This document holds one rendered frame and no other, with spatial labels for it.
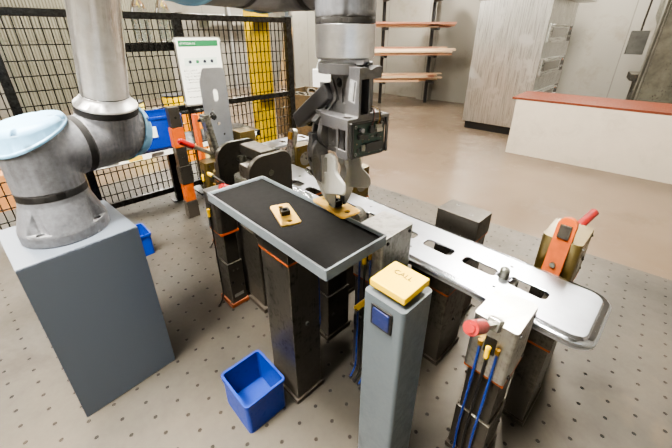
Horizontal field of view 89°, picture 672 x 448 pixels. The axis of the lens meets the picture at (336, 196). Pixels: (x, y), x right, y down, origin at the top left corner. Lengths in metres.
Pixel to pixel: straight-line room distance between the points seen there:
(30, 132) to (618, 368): 1.38
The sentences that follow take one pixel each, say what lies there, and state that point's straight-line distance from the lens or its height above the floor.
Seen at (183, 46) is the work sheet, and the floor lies 1.41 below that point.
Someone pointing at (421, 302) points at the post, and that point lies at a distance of 0.50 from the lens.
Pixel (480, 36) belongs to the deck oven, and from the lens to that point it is 6.24.
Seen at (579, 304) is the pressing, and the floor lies 1.00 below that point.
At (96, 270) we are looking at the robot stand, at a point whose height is 1.04.
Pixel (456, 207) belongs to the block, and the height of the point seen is 1.03.
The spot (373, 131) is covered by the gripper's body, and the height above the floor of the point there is 1.35.
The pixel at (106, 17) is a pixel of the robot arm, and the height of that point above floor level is 1.49.
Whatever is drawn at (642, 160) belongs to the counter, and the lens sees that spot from 5.10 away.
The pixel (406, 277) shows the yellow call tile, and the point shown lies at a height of 1.16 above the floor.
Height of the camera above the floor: 1.47
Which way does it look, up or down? 25 degrees down
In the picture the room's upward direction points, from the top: straight up
